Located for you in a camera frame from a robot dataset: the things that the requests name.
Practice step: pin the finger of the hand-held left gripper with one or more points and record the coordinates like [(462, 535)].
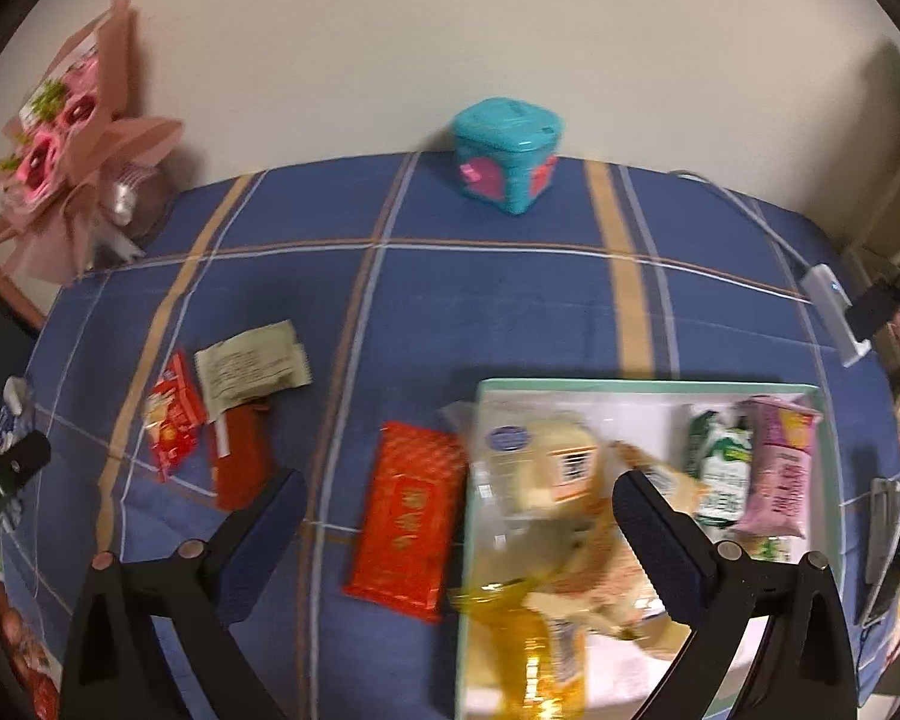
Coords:
[(19, 461)]

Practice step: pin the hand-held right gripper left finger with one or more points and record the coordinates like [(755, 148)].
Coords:
[(262, 540)]

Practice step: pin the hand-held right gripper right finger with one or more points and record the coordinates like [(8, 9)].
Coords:
[(656, 547)]

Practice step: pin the golden crinkled snack packet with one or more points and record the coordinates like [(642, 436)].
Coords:
[(592, 562)]

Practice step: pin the dark red snack packet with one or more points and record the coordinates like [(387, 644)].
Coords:
[(240, 465)]

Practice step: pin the green white snack packet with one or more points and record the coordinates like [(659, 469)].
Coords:
[(720, 465)]

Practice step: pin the teal shallow cardboard box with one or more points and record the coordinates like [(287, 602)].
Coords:
[(630, 409)]

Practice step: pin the red gold-print snack packet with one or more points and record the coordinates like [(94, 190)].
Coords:
[(405, 525)]

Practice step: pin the pink snack packet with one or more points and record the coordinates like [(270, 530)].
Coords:
[(780, 472)]

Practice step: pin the clear yellow cake packet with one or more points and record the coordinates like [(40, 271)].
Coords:
[(525, 465)]

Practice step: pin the red yellow snack packet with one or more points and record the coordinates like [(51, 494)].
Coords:
[(172, 412)]

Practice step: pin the yellow clear snack packet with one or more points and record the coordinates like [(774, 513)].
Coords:
[(532, 652)]

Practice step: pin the beige snack packet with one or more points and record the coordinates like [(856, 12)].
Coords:
[(247, 367)]

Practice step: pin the blue white crumpled wrapper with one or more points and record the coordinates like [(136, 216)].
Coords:
[(11, 405)]

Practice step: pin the pile of colourful bags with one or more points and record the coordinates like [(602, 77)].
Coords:
[(15, 637)]

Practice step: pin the grey phone stand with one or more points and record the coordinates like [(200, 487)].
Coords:
[(881, 517)]

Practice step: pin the blue plaid tablecloth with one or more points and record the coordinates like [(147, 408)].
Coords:
[(450, 315)]

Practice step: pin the white power strip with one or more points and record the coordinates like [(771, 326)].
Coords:
[(832, 307)]

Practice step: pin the pink flower bouquet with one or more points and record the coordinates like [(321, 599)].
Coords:
[(67, 157)]

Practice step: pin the black charger plug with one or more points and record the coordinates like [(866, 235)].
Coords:
[(874, 311)]

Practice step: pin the teal toy house box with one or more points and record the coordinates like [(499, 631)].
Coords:
[(506, 157)]

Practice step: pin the brown wooden frame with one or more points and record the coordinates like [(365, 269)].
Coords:
[(7, 285)]

